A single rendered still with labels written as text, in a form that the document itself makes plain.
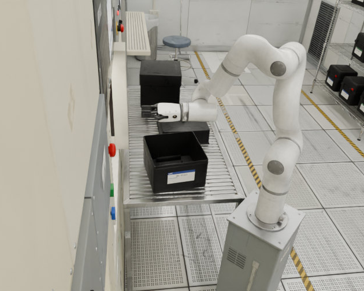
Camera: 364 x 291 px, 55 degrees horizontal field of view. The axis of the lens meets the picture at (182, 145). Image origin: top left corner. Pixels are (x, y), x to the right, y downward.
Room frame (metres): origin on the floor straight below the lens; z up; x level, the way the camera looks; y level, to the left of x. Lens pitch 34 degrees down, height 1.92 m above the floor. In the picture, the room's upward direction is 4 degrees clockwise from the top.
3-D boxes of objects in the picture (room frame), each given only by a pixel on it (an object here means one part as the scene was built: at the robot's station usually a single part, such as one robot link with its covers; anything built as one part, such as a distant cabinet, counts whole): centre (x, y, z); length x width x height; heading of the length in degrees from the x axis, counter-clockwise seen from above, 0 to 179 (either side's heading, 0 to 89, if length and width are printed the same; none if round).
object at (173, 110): (1.36, 0.06, 1.19); 0.11 x 0.10 x 0.07; 97
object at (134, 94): (1.89, 0.07, 0.38); 1.30 x 0.60 x 0.76; 10
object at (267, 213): (1.19, -0.42, 0.85); 0.19 x 0.19 x 0.18
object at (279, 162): (1.16, -0.41, 1.07); 0.19 x 0.12 x 0.24; 152
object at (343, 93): (3.81, -1.99, 0.31); 0.30 x 0.28 x 0.26; 10
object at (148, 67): (2.32, 0.19, 0.89); 0.29 x 0.29 x 0.25; 5
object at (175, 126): (1.88, 0.01, 0.83); 0.29 x 0.29 x 0.13; 12
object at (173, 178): (1.46, 0.04, 0.85); 0.28 x 0.28 x 0.17; 18
